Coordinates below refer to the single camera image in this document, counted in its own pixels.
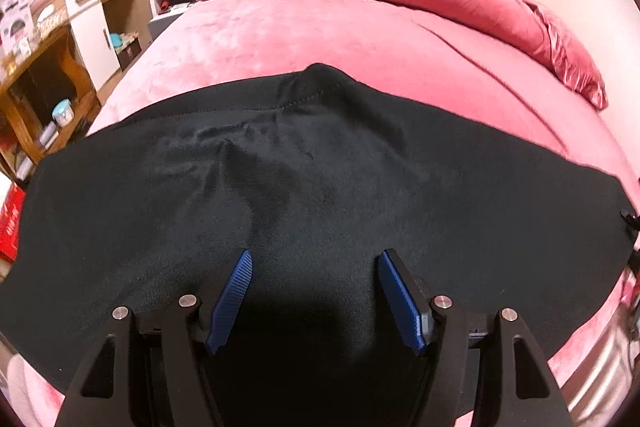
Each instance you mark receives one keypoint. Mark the white nightstand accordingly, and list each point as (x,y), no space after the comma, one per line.
(167,9)

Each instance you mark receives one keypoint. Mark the wooden desk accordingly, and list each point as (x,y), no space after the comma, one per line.
(45,57)

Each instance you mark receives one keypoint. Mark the teal container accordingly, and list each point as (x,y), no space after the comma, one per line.
(118,41)

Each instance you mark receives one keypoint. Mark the pink bed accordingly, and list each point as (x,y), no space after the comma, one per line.
(325,37)

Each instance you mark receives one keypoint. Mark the black embroidered pants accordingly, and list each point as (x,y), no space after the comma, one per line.
(325,187)

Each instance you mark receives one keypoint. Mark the red box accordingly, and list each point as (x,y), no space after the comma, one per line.
(11,224)

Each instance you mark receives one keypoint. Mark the pink ruffled pillow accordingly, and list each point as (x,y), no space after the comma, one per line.
(565,52)

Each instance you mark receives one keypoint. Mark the white printed box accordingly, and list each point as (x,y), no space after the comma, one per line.
(15,24)

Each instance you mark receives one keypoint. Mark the wooden cabinet with white doors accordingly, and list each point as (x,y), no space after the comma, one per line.
(90,32)

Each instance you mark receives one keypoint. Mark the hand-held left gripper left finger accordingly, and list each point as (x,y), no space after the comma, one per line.
(232,302)

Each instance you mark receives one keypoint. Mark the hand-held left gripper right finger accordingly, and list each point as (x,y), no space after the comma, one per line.
(400,297)

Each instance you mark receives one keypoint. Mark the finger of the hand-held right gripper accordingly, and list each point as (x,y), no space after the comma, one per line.
(634,219)

